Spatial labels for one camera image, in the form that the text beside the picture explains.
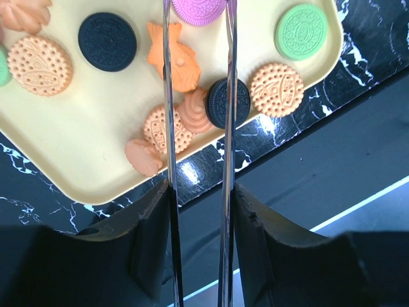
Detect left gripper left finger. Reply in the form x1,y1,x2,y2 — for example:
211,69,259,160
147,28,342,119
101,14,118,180
1,180,170,306

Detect pink sandwich cookie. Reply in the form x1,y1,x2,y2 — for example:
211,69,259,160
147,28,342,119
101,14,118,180
172,0,227,26

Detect yellow serving tray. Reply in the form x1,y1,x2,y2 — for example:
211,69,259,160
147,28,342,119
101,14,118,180
1,1,344,205

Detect orange swirl cookie top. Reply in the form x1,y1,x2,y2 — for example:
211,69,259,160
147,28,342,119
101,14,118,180
1,0,52,35

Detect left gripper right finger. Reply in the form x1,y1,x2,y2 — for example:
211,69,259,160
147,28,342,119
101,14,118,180
235,184,408,306

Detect green sandwich cookie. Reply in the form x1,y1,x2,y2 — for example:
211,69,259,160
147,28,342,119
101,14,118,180
275,3,328,61
0,45,12,86

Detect orange shell cookie bottom left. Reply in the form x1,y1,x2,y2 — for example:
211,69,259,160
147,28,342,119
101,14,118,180
125,139,163,177

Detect green sandwich cookie top left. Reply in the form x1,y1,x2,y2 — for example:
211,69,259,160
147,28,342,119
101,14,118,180
0,45,12,86

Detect green sandwich cookie bottom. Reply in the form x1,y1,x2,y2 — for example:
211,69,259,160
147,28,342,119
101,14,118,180
275,3,328,61

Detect orange fish cookie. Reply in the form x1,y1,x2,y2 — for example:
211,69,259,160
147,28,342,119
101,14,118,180
147,22,201,93

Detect round tan biscuit bottom right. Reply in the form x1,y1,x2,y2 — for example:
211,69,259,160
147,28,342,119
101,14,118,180
249,63,304,118

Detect round tan biscuit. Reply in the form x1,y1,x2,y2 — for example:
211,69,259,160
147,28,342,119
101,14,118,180
7,35,73,97
143,106,194,154
249,63,304,118

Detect black sandwich cookie bottom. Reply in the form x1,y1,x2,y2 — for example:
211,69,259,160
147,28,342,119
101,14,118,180
205,77,251,129

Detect orange swirl cookie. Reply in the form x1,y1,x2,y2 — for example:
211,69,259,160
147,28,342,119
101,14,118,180
1,0,52,35
177,88,213,134

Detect orange swirl cookie bottom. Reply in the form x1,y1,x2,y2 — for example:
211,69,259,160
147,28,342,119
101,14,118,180
177,88,213,134

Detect metal serving tongs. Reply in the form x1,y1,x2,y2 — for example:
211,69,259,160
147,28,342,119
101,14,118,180
162,1,238,306

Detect round tan biscuit top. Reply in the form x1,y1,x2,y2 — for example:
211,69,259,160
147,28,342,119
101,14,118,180
7,35,73,97

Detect black sandwich cookie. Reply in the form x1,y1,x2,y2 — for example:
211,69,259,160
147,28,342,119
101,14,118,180
77,12,137,72
205,77,251,129

